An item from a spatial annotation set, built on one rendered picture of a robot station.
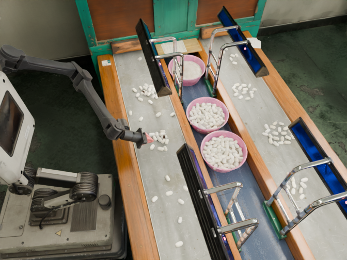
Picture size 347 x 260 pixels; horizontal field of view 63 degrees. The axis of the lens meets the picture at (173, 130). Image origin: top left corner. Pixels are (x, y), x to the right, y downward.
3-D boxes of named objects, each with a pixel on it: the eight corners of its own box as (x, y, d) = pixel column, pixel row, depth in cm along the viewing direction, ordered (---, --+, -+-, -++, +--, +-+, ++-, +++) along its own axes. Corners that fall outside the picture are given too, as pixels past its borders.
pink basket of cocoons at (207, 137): (207, 182, 158) (209, 175, 151) (193, 144, 173) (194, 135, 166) (251, 171, 163) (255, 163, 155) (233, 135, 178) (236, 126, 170)
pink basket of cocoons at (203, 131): (203, 145, 173) (205, 136, 165) (177, 118, 185) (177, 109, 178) (235, 125, 182) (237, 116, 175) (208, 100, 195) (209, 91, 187)
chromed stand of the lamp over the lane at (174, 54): (156, 112, 188) (152, 59, 152) (150, 91, 199) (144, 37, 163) (183, 106, 191) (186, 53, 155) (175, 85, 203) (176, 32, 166)
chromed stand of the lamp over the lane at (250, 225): (203, 263, 134) (215, 238, 98) (190, 223, 145) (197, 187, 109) (240, 252, 137) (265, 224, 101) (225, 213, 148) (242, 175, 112)
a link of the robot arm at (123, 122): (106, 139, 141) (116, 127, 137) (102, 123, 148) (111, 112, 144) (125, 144, 149) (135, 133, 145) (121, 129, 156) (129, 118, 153)
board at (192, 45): (159, 58, 207) (159, 57, 206) (155, 46, 215) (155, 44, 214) (202, 50, 212) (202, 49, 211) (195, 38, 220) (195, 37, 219)
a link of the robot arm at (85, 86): (70, 82, 155) (80, 68, 151) (78, 84, 160) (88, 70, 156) (106, 142, 140) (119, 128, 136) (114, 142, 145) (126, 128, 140)
